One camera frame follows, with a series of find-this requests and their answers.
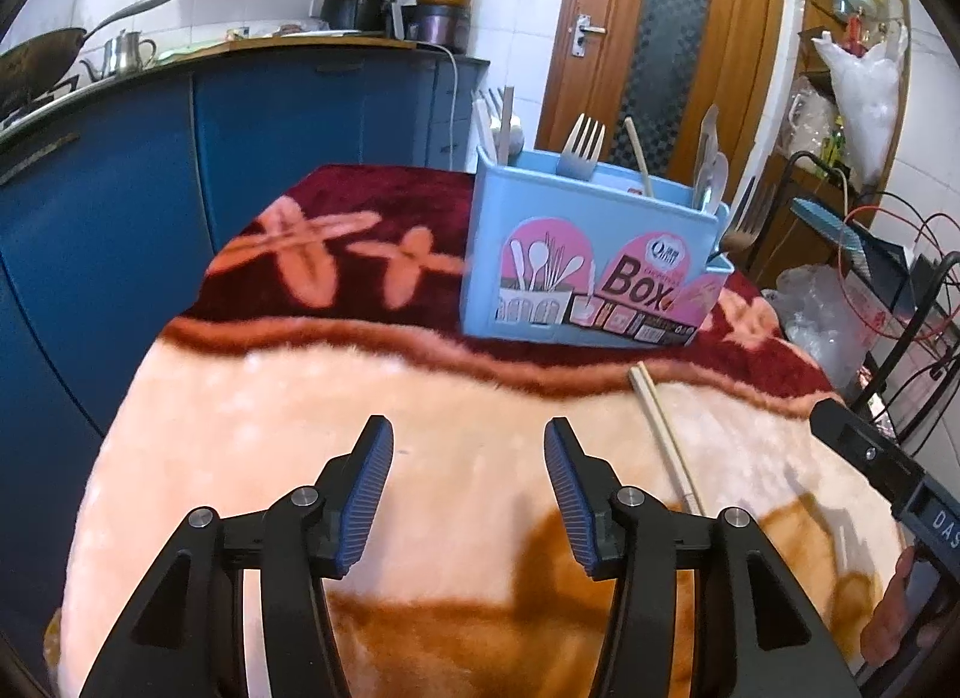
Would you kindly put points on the tan wooden stick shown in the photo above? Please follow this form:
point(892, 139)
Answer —
point(510, 121)

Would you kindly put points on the steel kettle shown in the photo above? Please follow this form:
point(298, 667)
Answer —
point(124, 53)

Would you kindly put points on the person's right hand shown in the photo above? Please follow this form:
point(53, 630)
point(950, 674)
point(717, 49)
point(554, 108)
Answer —
point(892, 615)

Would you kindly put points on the crumpled clear plastic bag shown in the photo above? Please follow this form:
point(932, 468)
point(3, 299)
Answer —
point(810, 308)

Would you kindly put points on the black metal rack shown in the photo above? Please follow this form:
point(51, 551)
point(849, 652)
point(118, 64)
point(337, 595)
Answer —
point(904, 338)

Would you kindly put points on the black air fryer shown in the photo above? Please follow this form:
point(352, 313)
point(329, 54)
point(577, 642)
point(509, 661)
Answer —
point(360, 1)

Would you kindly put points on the wooden chopstick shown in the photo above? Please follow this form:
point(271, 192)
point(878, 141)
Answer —
point(637, 158)
point(664, 428)

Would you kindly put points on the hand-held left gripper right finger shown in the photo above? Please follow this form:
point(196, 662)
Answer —
point(570, 503)

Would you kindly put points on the grey spoon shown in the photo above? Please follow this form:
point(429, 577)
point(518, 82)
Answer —
point(721, 177)

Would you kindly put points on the steel fork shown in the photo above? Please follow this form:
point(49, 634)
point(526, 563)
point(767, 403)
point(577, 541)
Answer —
point(581, 147)
point(750, 222)

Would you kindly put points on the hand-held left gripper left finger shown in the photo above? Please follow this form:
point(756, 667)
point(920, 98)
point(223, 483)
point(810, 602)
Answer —
point(367, 495)

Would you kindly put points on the stacked cooking pots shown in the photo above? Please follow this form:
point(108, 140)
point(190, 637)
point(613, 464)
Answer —
point(439, 25)

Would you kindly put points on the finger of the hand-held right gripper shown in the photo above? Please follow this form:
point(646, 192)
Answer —
point(862, 451)

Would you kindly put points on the printed plush blanket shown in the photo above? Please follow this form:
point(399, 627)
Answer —
point(300, 406)

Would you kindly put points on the blue ribbed panel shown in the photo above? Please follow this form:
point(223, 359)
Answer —
point(825, 218)

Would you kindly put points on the white hanging plastic bag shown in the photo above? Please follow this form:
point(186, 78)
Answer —
point(862, 106)

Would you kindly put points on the cream plastic knife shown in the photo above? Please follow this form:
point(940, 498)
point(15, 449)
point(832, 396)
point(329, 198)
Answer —
point(481, 132)

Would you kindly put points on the black wok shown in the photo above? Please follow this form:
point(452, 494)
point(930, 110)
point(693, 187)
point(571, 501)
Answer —
point(37, 61)

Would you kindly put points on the blue kitchen cabinet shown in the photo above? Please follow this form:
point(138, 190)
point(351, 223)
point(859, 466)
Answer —
point(112, 203)

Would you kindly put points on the blue plastic utensil box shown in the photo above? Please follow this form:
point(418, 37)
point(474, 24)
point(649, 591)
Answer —
point(525, 218)

